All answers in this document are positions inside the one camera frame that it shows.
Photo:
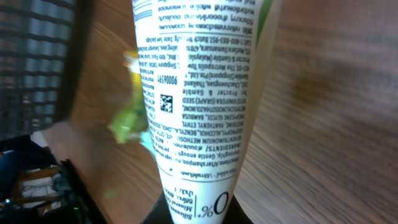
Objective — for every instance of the white tube gold cap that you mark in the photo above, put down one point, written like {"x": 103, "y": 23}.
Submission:
{"x": 202, "y": 64}

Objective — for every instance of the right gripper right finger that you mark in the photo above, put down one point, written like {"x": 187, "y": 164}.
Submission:
{"x": 235, "y": 214}

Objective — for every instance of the teal wet wipes pack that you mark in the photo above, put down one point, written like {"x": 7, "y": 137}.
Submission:
{"x": 145, "y": 140}

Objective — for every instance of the grey plastic basket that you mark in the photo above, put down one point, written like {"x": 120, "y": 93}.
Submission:
{"x": 43, "y": 45}

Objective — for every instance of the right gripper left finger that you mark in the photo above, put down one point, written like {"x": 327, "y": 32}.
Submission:
{"x": 160, "y": 213}

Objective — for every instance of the green juice carton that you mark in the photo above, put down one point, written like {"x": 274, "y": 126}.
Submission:
{"x": 131, "y": 121}

